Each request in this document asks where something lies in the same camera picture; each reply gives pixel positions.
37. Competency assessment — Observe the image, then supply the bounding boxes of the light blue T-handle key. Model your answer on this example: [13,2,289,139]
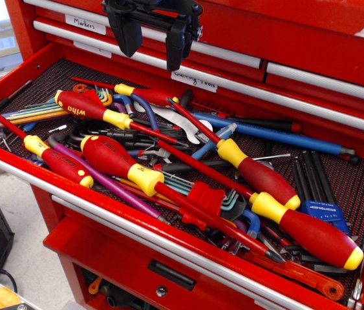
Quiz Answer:
[191,122,238,161]

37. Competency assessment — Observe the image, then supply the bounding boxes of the long blue T-handle driver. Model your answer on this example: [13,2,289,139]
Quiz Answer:
[193,112,356,157]

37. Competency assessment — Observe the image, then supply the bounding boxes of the flat steel spanner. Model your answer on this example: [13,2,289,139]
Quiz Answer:
[150,105,209,144]

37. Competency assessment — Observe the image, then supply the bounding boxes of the purple long hex key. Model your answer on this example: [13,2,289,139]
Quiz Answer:
[47,134,170,225]

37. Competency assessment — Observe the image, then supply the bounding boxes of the largest red yellow screwdriver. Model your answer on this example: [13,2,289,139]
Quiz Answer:
[157,140,364,271]

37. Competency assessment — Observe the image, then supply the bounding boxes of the thin red yellow screwdriver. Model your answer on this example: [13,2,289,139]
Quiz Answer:
[71,76,179,108]

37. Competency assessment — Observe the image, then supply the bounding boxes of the rainbow hex key set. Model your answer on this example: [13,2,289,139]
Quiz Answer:
[0,84,112,127]

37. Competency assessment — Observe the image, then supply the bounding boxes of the red yellow Wiha screwdriver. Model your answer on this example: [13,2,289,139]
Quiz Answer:
[55,90,188,148]

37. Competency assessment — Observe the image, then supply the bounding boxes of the blue handled pliers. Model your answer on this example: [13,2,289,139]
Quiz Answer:
[113,94,171,163]

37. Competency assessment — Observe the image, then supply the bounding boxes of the red tool chest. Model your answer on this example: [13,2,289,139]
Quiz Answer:
[5,0,364,310]

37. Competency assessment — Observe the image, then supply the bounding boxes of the open red tool drawer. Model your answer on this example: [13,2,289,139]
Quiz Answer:
[0,45,364,309]

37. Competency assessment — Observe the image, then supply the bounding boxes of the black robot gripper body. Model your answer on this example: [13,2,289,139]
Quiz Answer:
[102,1,203,41]

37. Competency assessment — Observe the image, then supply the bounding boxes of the small red yellow screwdriver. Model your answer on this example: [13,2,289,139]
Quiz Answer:
[0,115,94,188]

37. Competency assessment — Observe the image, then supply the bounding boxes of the large red yellow screwdriver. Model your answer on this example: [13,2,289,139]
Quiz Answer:
[80,136,282,263]

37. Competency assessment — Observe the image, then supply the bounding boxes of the red yellow screwdriver right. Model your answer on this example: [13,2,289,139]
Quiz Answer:
[171,102,301,210]

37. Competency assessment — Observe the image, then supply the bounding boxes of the orange red flat wrench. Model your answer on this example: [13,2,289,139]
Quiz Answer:
[239,251,345,301]

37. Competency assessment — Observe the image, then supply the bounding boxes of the white markers label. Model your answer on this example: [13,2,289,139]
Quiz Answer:
[65,14,107,35]

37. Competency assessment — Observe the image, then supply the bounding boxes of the red holder coloured hex keys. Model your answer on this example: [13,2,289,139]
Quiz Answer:
[164,172,261,238]

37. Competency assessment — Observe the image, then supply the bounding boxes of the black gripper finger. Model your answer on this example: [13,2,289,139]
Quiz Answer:
[106,10,143,57]
[166,22,192,71]

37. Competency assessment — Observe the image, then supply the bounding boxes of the white cutting tools label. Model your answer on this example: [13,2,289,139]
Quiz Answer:
[171,71,218,93]

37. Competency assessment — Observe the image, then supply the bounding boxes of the blue holder black hex keys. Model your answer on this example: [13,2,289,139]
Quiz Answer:
[292,150,351,236]

